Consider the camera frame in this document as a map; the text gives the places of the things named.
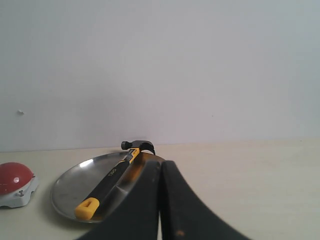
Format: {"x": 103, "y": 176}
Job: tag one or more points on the round stainless steel plate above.
{"x": 75, "y": 184}

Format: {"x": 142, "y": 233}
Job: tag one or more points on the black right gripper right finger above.
{"x": 183, "y": 215}

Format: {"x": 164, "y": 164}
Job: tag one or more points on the red dome push button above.
{"x": 17, "y": 183}

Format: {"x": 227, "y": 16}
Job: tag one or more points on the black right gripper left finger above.
{"x": 137, "y": 216}

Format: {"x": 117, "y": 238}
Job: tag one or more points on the yellow black claw hammer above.
{"x": 98, "y": 196}

